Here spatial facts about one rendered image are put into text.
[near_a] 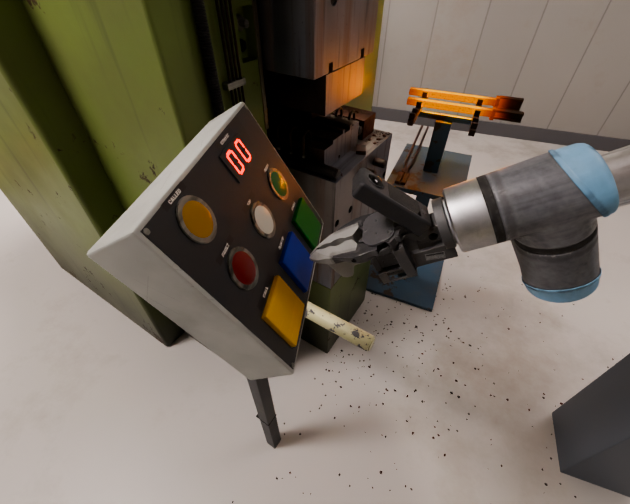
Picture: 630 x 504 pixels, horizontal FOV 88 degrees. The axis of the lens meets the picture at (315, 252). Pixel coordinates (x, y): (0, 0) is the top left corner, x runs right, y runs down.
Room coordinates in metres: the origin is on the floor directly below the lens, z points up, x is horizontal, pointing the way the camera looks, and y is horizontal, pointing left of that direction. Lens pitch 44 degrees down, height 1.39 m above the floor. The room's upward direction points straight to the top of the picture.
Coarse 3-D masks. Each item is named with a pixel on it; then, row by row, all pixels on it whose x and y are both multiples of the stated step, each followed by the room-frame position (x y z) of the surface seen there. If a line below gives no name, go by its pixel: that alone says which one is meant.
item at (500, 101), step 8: (416, 88) 1.44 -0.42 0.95; (432, 96) 1.40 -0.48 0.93; (440, 96) 1.38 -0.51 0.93; (448, 96) 1.37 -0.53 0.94; (456, 96) 1.36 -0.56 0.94; (464, 96) 1.35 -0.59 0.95; (472, 96) 1.34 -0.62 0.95; (480, 96) 1.34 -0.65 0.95; (496, 96) 1.33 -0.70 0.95; (504, 96) 1.31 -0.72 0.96; (488, 104) 1.31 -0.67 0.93; (496, 104) 1.29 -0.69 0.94; (504, 104) 1.30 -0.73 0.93; (512, 104) 1.29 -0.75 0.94; (520, 104) 1.28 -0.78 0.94
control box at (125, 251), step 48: (192, 144) 0.46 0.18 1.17; (240, 144) 0.46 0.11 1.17; (144, 192) 0.34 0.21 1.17; (192, 192) 0.32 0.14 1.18; (240, 192) 0.39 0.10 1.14; (288, 192) 0.49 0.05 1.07; (144, 240) 0.23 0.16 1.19; (192, 240) 0.27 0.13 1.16; (240, 240) 0.32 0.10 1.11; (144, 288) 0.23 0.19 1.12; (192, 288) 0.22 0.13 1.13; (240, 288) 0.26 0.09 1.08; (240, 336) 0.22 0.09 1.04
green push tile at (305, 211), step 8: (304, 200) 0.51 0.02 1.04; (296, 208) 0.48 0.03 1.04; (304, 208) 0.50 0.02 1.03; (296, 216) 0.46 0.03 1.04; (304, 216) 0.48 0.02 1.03; (312, 216) 0.50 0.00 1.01; (296, 224) 0.44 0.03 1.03; (304, 224) 0.46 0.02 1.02; (312, 224) 0.48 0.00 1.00; (320, 224) 0.51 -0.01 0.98; (304, 232) 0.44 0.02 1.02; (312, 232) 0.47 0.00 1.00; (312, 240) 0.45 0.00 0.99; (312, 248) 0.44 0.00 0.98
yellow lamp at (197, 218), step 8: (192, 200) 0.31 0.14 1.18; (184, 208) 0.29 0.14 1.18; (192, 208) 0.30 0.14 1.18; (200, 208) 0.31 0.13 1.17; (184, 216) 0.28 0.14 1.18; (192, 216) 0.29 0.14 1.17; (200, 216) 0.30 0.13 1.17; (208, 216) 0.31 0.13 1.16; (192, 224) 0.28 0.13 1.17; (200, 224) 0.29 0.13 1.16; (208, 224) 0.30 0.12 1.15; (192, 232) 0.27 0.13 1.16; (200, 232) 0.28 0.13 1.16; (208, 232) 0.29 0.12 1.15
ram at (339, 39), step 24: (264, 0) 0.86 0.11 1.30; (288, 0) 0.82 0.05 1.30; (312, 0) 0.79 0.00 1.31; (336, 0) 0.86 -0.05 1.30; (360, 0) 0.95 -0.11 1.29; (264, 24) 0.86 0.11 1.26; (288, 24) 0.82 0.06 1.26; (312, 24) 0.79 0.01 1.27; (336, 24) 0.86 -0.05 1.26; (360, 24) 0.96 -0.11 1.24; (264, 48) 0.86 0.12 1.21; (288, 48) 0.82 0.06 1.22; (312, 48) 0.79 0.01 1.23; (336, 48) 0.87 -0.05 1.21; (360, 48) 0.97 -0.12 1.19; (288, 72) 0.83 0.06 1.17; (312, 72) 0.79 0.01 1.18
